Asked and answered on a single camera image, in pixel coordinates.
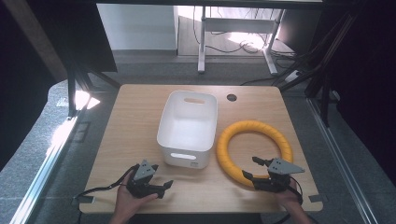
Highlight white plastic bin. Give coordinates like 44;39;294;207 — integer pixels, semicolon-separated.
156;90;219;170

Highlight black floor cables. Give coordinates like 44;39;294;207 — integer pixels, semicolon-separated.
191;5;297;64

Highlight aluminium rail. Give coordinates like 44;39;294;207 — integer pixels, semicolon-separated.
305;97;378;224
8;115;79;224

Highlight person's right hand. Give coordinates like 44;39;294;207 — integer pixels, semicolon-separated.
274;180;304;214

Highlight person's left hand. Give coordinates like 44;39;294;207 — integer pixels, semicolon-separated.
115;170;160;220

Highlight black metal stand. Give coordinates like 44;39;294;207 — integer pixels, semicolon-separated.
272;11;360;128

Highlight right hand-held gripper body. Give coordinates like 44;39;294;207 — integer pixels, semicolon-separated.
252;157;306;193

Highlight yellow foam ring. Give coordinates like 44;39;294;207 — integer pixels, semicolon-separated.
216;119;294;189

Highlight white panel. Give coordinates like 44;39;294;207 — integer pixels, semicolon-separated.
95;3;179;51

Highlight grey tape piece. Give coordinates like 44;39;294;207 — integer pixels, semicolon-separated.
72;194;95;205
307;193;329;203

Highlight black tripod stand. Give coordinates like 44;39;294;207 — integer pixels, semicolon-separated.
63;57;123;119

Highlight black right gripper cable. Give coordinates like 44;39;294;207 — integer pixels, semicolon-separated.
273;176;304;224

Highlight white desk frame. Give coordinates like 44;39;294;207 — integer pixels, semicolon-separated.
197;5;286;77

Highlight white power strip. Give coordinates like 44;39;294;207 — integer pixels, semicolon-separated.
283;69;304;84

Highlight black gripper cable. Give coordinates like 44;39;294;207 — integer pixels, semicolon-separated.
273;176;304;224
74;163;140;200

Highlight wooden beam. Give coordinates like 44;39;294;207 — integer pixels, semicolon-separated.
2;0;69;84

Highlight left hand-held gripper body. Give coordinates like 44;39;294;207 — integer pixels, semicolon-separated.
125;159;165;200

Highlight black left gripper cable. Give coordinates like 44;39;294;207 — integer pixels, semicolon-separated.
74;163;140;200

